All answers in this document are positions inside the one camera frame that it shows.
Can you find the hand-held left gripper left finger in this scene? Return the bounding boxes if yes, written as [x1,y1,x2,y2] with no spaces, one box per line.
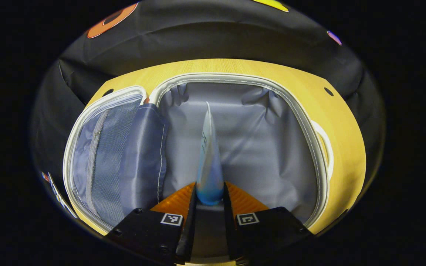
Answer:
[104,182,198,265]

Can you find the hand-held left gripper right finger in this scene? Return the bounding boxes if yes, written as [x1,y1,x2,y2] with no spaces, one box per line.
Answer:
[223,181,314,261]

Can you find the clear blue skin care tube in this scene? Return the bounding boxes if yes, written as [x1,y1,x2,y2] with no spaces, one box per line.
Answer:
[196,102,224,206]

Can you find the white suitcase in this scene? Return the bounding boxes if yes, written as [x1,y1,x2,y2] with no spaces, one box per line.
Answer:
[63,73,334,235]

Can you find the white printed panel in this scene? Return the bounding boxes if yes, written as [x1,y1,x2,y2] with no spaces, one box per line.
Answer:
[42,171,78,219]

